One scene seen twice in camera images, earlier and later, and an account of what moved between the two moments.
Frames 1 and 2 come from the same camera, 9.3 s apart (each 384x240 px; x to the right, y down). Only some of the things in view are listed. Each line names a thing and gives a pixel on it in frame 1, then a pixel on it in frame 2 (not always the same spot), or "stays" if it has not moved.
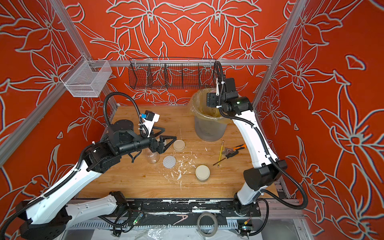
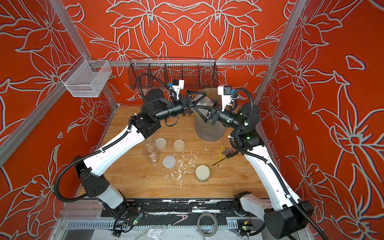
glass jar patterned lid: [152, 157] stays
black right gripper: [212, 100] -> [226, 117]
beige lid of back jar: [179, 146] stays
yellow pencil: [220, 153] stays
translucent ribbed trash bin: [209, 130] stays
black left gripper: [161, 147] -> [187, 105]
